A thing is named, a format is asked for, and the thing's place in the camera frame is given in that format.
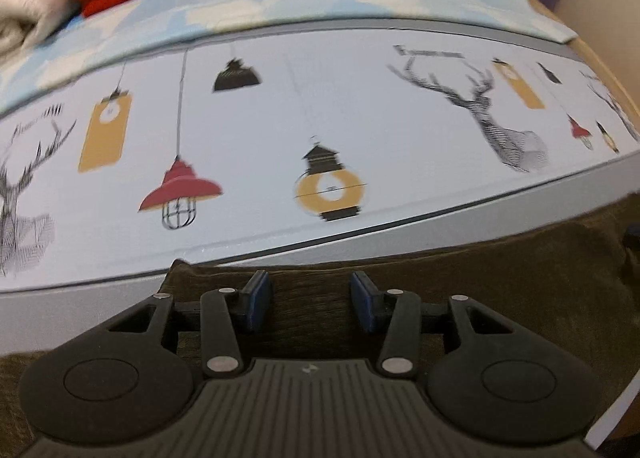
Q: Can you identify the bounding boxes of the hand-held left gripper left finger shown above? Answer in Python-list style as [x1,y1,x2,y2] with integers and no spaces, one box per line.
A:
[107,269,275,379]

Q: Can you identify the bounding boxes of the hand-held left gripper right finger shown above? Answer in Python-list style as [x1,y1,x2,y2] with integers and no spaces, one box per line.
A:
[347,271,507,379]

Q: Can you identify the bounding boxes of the lantern and deer printed mat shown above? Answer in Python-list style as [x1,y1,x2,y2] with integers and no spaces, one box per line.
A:
[0,26,640,295]

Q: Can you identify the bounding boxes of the brown corduroy pants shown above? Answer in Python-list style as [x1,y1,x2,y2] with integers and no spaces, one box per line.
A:
[0,191,640,458]

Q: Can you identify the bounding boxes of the wooden bed frame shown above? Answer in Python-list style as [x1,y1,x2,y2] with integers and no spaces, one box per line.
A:
[467,0,640,109]

